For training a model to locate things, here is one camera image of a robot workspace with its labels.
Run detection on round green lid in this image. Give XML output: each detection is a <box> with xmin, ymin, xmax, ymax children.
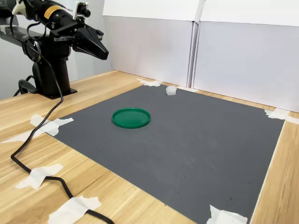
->
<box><xmin>111</xmin><ymin>107</ymin><xmax>151</xmax><ymax>129</ymax></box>

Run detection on pale grey partition panel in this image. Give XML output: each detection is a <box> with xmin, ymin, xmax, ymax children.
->
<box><xmin>192</xmin><ymin>20</ymin><xmax>299</xmax><ymax>113</ymax></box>
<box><xmin>102</xmin><ymin>15</ymin><xmax>194</xmax><ymax>87</ymax></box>

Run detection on white upper board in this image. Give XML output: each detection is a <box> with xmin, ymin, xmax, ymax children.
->
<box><xmin>102</xmin><ymin>0</ymin><xmax>204</xmax><ymax>22</ymax></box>
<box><xmin>199</xmin><ymin>0</ymin><xmax>299</xmax><ymax>28</ymax></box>

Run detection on white masking tape piece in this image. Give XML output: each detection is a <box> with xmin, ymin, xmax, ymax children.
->
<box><xmin>205</xmin><ymin>204</ymin><xmax>248</xmax><ymax>224</ymax></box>
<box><xmin>14</xmin><ymin>163</ymin><xmax>64</xmax><ymax>190</ymax></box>
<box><xmin>30</xmin><ymin>113</ymin><xmax>74</xmax><ymax>137</ymax></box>
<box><xmin>136</xmin><ymin>78</ymin><xmax>163</xmax><ymax>87</ymax></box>
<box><xmin>48</xmin><ymin>195</ymin><xmax>102</xmax><ymax>224</ymax></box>
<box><xmin>264</xmin><ymin>108</ymin><xmax>299</xmax><ymax>124</ymax></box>

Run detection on long white tape strip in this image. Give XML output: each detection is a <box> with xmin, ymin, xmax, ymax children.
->
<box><xmin>0</xmin><ymin>129</ymin><xmax>45</xmax><ymax>144</ymax></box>

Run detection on dark grey table mat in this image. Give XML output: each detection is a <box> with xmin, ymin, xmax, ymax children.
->
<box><xmin>45</xmin><ymin>84</ymin><xmax>285</xmax><ymax>224</ymax></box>

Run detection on small white camera box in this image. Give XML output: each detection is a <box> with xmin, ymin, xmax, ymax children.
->
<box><xmin>72</xmin><ymin>1</ymin><xmax>91</xmax><ymax>21</ymax></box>

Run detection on black base power cable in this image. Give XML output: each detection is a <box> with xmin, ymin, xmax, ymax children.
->
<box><xmin>13</xmin><ymin>74</ymin><xmax>38</xmax><ymax>97</ymax></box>

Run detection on long black camera cable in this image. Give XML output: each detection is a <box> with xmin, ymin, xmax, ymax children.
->
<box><xmin>9</xmin><ymin>11</ymin><xmax>115</xmax><ymax>224</ymax></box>

